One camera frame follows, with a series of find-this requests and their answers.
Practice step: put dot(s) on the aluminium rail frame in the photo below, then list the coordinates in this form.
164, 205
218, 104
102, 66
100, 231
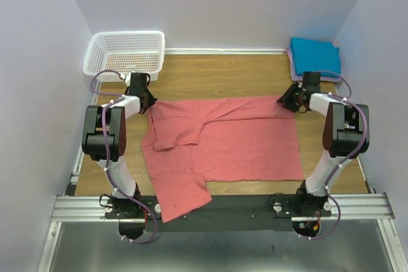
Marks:
80, 238

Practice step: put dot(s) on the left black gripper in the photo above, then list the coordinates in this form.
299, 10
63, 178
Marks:
152, 100

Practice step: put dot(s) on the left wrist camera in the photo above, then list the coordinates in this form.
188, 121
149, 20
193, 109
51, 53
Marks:
126, 78

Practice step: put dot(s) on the pink t shirt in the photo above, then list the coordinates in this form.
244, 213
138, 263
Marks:
190, 143

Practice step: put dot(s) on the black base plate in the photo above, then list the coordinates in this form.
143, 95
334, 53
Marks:
222, 214

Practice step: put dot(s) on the white plastic basket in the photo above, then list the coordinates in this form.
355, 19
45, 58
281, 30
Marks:
124, 52

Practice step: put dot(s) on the folded teal t shirt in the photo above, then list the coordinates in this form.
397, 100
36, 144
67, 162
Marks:
311, 55

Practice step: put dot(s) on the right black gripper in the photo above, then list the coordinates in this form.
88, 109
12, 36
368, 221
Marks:
286, 97

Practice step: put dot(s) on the folded lavender t shirt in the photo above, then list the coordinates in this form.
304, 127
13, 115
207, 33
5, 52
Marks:
298, 78

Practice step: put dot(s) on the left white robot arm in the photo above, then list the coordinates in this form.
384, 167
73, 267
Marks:
104, 137

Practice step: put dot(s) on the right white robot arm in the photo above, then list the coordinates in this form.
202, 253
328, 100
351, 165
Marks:
345, 137

